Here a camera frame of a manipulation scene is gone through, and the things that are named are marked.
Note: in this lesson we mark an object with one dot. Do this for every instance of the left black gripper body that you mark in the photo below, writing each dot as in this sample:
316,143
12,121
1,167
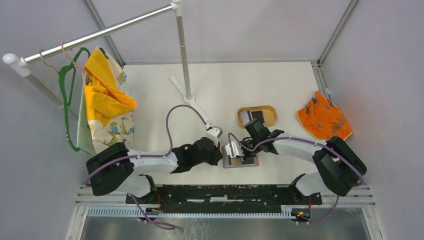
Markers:
211,158

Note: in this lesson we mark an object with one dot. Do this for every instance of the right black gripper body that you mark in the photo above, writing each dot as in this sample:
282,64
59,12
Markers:
249,154

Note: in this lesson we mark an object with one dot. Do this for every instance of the gold striped credit card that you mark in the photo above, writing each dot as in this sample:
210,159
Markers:
235,161

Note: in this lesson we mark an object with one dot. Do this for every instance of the black card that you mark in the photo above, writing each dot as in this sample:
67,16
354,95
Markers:
258,115

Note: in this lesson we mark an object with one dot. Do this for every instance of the tan oval tray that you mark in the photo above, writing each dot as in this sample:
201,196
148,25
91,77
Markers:
264,113

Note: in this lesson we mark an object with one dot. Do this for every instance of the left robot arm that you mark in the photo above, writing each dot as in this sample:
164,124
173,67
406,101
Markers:
118,169

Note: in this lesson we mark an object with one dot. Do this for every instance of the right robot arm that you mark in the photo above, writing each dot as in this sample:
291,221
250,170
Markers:
339,169

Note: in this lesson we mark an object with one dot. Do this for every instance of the orange cloth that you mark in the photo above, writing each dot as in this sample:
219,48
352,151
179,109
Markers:
322,119

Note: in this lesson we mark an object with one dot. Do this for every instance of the yellow dinosaur print garment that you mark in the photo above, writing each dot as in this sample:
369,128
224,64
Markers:
106,111

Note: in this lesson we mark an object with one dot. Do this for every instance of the green hanger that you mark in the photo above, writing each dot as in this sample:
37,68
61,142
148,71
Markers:
67,97

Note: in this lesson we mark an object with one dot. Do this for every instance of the pink hanger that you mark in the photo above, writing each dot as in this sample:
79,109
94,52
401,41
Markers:
74,63

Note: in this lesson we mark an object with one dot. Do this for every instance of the metal clothes rack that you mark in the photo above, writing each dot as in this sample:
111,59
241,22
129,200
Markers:
21,65

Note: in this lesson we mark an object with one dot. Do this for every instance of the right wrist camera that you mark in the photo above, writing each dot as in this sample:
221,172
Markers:
234,150

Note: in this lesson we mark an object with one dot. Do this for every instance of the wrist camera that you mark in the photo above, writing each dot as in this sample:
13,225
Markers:
234,150
214,133

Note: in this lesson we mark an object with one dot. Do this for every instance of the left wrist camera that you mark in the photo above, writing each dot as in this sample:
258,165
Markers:
214,133

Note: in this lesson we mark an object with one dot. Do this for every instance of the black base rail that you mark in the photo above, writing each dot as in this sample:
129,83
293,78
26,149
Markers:
226,199

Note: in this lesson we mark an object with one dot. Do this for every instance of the white cable duct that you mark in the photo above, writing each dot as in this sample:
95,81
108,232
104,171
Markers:
133,211

